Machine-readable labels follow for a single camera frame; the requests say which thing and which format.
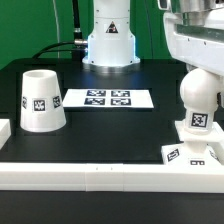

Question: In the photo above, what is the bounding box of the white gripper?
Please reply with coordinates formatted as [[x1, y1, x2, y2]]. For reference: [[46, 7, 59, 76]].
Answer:
[[163, 12, 224, 108]]

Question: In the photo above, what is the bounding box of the white lamp bulb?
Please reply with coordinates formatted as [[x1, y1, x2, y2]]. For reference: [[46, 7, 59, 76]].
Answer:
[[180, 68, 222, 134]]

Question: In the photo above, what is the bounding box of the white lamp base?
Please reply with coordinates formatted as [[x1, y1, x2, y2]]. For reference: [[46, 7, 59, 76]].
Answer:
[[161, 121, 224, 167]]

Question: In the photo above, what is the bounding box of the white lamp shade cone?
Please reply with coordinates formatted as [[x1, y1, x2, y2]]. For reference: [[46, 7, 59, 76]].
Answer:
[[20, 70, 66, 133]]

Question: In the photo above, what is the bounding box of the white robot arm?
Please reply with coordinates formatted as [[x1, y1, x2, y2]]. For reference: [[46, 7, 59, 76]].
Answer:
[[82, 0, 224, 110]]

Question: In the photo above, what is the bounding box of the white marker card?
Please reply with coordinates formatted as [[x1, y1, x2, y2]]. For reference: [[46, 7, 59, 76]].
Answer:
[[63, 89, 154, 109]]

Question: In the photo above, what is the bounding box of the black pole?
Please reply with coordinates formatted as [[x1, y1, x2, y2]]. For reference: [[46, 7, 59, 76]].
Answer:
[[72, 0, 82, 39]]

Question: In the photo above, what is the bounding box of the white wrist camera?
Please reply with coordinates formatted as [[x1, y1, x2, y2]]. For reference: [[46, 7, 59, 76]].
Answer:
[[157, 0, 171, 11]]

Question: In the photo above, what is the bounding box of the black cable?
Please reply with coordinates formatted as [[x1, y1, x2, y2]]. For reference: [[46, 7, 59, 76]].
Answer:
[[32, 39, 88, 60]]

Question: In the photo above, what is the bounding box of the white fence front wall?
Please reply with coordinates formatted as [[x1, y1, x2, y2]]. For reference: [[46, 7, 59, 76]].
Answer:
[[0, 163, 224, 193]]

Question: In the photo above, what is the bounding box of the white fence wall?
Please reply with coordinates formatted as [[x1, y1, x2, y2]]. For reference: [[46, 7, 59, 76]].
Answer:
[[0, 163, 224, 193], [0, 119, 11, 150]]

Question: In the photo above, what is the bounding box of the white thin cable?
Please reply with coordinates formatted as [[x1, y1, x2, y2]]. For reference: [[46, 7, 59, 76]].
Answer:
[[52, 0, 62, 59]]

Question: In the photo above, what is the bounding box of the white fence left wall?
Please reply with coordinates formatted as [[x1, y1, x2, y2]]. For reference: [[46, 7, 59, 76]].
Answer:
[[0, 119, 11, 150]]

